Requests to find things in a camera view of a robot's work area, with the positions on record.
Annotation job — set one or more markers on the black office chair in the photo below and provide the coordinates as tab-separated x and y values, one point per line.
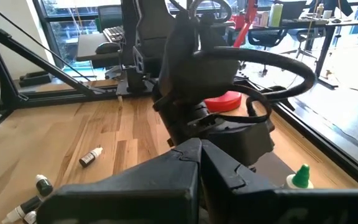
266	37

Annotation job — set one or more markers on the black keyboard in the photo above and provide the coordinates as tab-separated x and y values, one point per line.
113	34

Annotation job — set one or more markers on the red desk lamp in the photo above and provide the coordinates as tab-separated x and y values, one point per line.
225	104

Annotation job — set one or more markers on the small blue dropper bottle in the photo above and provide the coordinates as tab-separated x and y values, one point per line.
44	188

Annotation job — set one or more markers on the pale green bottle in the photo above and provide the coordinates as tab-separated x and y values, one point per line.
275	14

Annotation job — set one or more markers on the dark grey desk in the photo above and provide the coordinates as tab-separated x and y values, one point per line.
89	46

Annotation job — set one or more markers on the small purple dropper bottle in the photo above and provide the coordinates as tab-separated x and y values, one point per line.
30	205

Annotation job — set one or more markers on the dark office table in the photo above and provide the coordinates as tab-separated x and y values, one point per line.
306	22

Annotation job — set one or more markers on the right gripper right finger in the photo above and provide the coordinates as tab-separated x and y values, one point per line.
259	205

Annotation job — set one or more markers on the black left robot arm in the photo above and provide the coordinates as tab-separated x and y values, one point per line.
191	62

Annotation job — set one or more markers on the black computer mouse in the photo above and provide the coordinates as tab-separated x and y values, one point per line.
107	48

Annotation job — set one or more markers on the small dark green dropper bottle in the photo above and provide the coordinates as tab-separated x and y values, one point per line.
87	160

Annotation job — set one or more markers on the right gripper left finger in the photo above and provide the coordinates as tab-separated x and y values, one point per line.
129	193

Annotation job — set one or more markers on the large green food coloring bottle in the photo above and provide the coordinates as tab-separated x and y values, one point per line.
301	177

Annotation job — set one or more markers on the black aluminium table frame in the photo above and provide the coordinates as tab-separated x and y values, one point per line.
51	68

